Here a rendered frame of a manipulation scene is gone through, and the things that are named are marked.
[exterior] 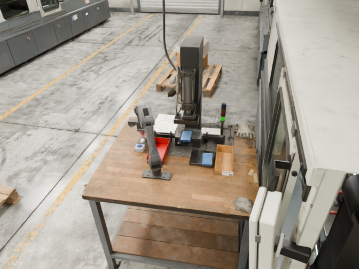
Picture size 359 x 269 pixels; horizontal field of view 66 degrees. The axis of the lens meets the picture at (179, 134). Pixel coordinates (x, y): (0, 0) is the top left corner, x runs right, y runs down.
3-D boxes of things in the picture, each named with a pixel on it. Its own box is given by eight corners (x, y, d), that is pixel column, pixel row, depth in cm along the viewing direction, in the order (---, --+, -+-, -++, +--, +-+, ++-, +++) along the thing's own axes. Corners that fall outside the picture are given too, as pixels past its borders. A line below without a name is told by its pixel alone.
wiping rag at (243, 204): (232, 197, 174) (232, 211, 163) (232, 193, 173) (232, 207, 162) (254, 199, 172) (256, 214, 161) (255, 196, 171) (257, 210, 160)
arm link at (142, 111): (133, 105, 208) (139, 109, 179) (145, 103, 210) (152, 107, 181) (135, 121, 211) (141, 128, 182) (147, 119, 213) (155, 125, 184)
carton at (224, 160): (213, 174, 191) (214, 166, 186) (216, 152, 211) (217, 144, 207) (233, 176, 189) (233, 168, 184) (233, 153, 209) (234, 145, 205)
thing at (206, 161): (201, 166, 194) (201, 163, 192) (202, 153, 206) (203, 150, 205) (211, 167, 193) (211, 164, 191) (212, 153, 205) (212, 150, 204)
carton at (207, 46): (183, 61, 588) (183, 36, 560) (211, 63, 572) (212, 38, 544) (173, 72, 536) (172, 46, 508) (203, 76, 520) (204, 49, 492)
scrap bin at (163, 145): (147, 163, 201) (146, 157, 197) (155, 143, 221) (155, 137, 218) (163, 165, 199) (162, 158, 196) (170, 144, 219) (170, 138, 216)
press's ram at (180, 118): (173, 127, 207) (172, 91, 190) (179, 110, 228) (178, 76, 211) (197, 129, 204) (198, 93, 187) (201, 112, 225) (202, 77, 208)
